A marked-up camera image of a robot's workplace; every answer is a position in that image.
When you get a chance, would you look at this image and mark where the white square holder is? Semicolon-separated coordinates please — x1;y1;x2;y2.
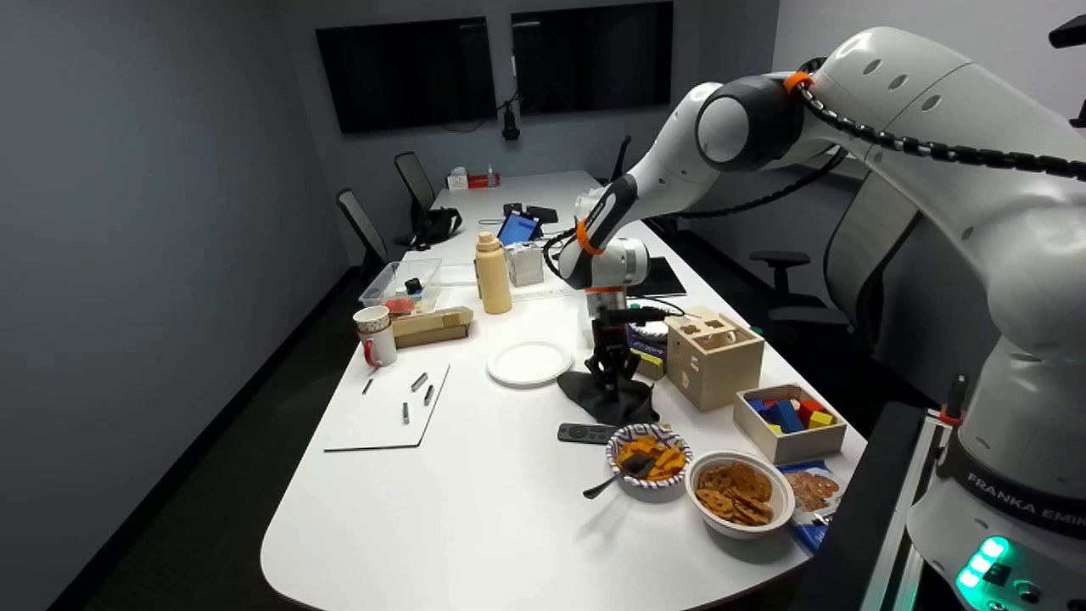
505;240;550;289

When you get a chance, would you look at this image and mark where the black robot stand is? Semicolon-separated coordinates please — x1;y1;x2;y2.
790;402;943;611

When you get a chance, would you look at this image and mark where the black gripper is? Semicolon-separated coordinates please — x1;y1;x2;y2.
584;294;641;402

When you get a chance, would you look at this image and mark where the black bag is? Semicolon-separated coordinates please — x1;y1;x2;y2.
407;205;465;253

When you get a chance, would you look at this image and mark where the blue tablet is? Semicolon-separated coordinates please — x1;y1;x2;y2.
495;213;545;247

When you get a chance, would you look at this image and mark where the brown cracker box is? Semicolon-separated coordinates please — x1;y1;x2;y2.
389;302;475;351

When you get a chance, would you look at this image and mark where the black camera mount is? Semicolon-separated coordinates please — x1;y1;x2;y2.
1048;9;1086;128

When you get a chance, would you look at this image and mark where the clear plastic container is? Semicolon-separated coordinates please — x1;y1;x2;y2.
356;253;445;310

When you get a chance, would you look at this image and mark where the blue snack packet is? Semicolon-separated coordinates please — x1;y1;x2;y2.
779;456;847;557

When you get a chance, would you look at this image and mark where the black towel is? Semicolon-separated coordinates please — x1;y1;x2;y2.
554;367;661;430

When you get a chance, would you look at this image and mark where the black mesh office chair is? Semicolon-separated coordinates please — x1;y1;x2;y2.
334;182;393;267
752;168;919;340
392;151;445;219

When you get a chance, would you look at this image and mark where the tan squeeze bottle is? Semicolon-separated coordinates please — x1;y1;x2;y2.
473;228;518;320

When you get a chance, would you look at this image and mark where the blue striped bowl of chips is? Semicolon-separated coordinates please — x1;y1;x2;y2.
603;422;695;499

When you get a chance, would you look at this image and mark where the metal spoon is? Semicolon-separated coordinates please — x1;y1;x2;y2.
582;453;657;502

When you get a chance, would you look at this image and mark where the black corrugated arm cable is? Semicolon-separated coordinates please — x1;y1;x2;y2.
796;79;1086;182

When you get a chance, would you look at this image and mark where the grey remote control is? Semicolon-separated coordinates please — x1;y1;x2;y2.
554;422;620;448

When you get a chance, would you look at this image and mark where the wooden tray of blocks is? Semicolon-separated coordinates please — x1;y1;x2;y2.
730;380;851;468

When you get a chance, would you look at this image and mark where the white round plate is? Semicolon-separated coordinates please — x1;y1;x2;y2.
485;337;577;394

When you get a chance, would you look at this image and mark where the wooden shape sorter box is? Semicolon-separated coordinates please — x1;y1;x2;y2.
661;310;769;416

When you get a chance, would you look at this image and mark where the white bowl of pretzels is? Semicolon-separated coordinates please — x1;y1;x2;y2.
683;448;799;540

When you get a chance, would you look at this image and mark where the white flat board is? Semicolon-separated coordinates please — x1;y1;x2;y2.
322;357;456;456

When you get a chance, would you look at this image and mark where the white jar with red label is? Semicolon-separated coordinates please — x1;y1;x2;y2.
351;302;400;371

